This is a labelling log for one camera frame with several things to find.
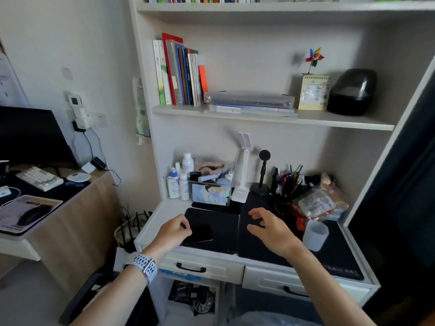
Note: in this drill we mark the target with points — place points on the person's right hand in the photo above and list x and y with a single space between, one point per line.
277 232

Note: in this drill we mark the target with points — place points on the person's left hand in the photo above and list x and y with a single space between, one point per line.
168 234

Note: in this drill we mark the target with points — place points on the person's right thumb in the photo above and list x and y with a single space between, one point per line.
256 230

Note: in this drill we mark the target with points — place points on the person's left fingers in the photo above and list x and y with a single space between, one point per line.
186 226

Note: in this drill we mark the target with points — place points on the black smartphone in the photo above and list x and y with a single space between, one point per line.
200 234

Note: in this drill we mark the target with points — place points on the person's right forearm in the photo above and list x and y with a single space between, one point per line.
323 288

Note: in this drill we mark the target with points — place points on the person's left forearm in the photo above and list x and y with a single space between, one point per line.
117 298

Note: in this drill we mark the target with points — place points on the black square mouse pad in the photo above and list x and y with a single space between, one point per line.
221 224

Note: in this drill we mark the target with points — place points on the small white bottle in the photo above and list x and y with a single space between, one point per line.
184 190

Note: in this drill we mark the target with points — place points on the clear plastic organizer box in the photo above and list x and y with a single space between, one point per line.
210 195

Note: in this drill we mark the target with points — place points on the white lotion pump bottle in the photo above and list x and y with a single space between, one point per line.
173 188

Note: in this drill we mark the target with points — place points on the black round desk stand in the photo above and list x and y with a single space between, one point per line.
262 176

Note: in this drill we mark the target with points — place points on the black pen holder with pens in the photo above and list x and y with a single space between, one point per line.
287 185

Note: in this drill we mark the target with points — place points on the white band smartwatch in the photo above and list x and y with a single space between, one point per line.
146 264

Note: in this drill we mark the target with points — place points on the black router with antennas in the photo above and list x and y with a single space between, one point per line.
131 234

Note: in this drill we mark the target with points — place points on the translucent white cup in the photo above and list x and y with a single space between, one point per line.
315 235

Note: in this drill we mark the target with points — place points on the tall white bottle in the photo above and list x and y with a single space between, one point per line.
188 163

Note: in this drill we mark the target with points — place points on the white phone stand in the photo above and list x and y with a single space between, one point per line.
244 166

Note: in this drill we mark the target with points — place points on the clear bag of snacks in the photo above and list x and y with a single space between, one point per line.
319 202

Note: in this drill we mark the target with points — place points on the black graphics card box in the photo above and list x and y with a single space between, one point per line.
192 297

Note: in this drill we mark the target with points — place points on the large black desk mat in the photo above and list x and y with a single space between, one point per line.
336 258

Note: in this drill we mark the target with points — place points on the wooden side desk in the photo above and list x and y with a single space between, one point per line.
81 227

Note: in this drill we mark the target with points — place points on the black power adapter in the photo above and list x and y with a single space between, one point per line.
98 163

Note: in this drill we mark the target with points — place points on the stack of flat folders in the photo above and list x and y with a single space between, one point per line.
258 111

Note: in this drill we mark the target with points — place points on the white round charger pad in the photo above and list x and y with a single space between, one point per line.
78 177

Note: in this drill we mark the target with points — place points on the hanging green white plastic bag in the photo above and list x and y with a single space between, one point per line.
141 111

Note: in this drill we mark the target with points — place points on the clear plastic flat case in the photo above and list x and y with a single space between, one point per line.
249 100

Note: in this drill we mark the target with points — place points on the yellow desk calendar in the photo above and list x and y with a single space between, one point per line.
314 93

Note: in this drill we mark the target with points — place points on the row of upright books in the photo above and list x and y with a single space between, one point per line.
178 76

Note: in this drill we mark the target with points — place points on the white mechanical keyboard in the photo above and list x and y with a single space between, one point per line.
40 178

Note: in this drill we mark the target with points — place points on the white stacked plug adapters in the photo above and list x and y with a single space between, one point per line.
80 113

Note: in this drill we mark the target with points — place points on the black glossy printer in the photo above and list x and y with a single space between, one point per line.
351 93

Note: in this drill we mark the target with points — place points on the black computer monitor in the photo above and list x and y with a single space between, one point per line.
30 135

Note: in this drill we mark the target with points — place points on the colourful pinwheel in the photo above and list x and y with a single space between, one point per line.
314 57

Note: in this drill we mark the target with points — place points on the white shelf desk unit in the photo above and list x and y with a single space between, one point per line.
272 40

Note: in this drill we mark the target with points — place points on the white wall outlet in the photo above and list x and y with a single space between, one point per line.
98 119

